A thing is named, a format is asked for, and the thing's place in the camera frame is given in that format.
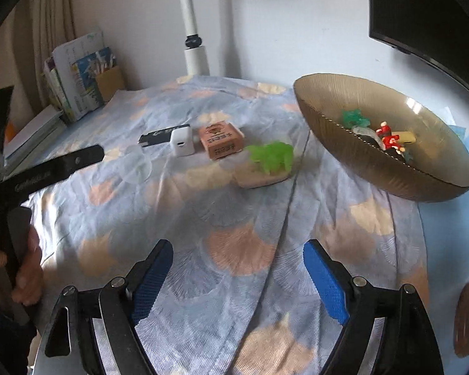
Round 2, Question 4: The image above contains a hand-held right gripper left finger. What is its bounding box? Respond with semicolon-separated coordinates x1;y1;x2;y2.
35;239;174;375

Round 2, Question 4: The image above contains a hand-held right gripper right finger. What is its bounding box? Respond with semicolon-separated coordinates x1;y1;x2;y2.
303;239;444;375

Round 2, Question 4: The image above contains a clear plastic cup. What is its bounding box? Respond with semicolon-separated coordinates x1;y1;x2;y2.
119;144;153;182

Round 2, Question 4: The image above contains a light green crystal toy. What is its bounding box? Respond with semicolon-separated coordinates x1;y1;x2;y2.
245;142;295;176

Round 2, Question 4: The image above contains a brown ribbed glass bowl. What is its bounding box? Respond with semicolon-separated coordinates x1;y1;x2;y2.
293;73;469;203

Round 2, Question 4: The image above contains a red figurine with yellow base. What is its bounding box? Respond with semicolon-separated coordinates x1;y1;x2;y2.
375;122;417;155

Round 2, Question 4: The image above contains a dark green crystal toy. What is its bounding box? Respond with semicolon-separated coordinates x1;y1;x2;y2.
342;109;372;129

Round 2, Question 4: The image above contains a person's left forearm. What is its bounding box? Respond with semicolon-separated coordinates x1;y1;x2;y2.
0;289;38;375

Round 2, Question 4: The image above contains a person's left hand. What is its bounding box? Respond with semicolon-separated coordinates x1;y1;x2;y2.
0;227;44;306

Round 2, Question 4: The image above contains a stack of flat white books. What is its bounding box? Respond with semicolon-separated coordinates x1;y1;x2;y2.
4;103;67;168

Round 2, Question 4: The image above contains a shell print blue cloth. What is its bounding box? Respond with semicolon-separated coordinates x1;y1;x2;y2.
27;74;431;375

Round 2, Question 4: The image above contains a brown cardboard pencil holder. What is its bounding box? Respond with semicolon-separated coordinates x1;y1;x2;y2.
96;66;126;102

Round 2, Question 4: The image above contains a black lighter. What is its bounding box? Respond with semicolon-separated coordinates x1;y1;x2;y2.
138;124;191;148

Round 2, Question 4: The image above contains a row of upright books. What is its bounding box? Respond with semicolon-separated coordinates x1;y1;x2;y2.
43;27;116;123

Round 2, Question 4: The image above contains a bundle of pencils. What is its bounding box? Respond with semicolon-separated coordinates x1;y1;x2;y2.
95;52;116;75

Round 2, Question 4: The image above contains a white charger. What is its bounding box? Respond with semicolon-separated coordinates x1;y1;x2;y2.
169;127;196;158

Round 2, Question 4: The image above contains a white pleated curtain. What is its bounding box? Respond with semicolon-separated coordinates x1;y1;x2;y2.
13;0;77;104

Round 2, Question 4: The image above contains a beige flat block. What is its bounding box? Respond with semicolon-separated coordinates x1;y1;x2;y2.
234;160;294;189

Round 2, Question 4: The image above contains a white lamp pole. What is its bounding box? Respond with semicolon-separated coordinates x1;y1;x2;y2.
178;0;211;76

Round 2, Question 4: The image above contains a black monitor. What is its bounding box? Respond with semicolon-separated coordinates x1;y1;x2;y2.
365;0;469;104

